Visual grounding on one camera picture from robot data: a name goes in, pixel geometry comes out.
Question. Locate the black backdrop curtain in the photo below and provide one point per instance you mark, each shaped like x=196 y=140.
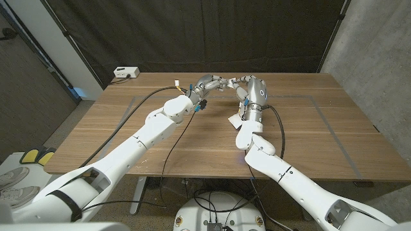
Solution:
x=205 y=32

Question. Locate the white table leg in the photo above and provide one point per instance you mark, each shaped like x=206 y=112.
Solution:
x=137 y=195

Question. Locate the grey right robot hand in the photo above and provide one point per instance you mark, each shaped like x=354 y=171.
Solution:
x=255 y=96

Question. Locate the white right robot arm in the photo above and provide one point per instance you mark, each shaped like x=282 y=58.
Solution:
x=289 y=179

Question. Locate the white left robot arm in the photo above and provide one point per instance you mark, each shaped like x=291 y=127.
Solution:
x=128 y=150

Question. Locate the yellow black foot pedal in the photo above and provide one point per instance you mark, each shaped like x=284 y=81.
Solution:
x=46 y=157
x=29 y=156

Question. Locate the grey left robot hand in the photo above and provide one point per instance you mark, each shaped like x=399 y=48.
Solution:
x=205 y=85

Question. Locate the grey tape outline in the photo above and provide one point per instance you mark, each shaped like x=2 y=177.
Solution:
x=335 y=134

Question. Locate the yellow new driver bumper sticker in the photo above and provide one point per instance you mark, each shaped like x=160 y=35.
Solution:
x=235 y=122

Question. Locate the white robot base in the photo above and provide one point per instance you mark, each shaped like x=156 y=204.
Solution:
x=192 y=215

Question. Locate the white power outlet box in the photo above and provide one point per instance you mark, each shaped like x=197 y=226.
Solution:
x=126 y=72

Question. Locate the grey table leg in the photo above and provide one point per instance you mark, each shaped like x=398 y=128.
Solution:
x=306 y=215

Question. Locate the black backdrop stand pole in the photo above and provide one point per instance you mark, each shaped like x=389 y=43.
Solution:
x=72 y=48
x=334 y=37

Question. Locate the black wall rail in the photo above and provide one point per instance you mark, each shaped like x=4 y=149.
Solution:
x=71 y=92

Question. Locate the black round fan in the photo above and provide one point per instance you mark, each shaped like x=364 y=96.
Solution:
x=155 y=183

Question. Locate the black box on base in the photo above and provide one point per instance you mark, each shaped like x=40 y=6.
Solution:
x=214 y=226

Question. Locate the white platform box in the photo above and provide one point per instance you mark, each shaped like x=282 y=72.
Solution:
x=41 y=174

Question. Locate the grey sneaker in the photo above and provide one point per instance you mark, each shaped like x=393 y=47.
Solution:
x=17 y=195
x=13 y=176

